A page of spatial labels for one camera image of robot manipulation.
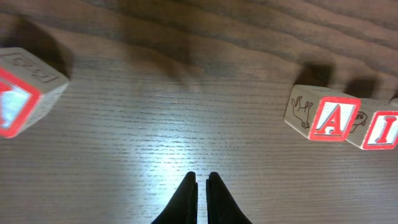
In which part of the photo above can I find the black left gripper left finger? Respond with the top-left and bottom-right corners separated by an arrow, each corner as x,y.
151,171 -> 198,224

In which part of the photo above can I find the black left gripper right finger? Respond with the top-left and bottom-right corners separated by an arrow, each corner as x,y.
206,172 -> 252,224

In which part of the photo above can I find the red A wooden block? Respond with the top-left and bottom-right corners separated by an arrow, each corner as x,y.
284,85 -> 361,142

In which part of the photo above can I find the red I wooden block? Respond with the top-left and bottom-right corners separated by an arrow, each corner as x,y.
347,98 -> 397,150

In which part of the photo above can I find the blue 2 wooden block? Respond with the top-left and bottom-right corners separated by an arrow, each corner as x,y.
390,98 -> 398,107

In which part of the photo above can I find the red Y wooden block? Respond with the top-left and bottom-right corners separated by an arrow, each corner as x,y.
1,47 -> 70,138

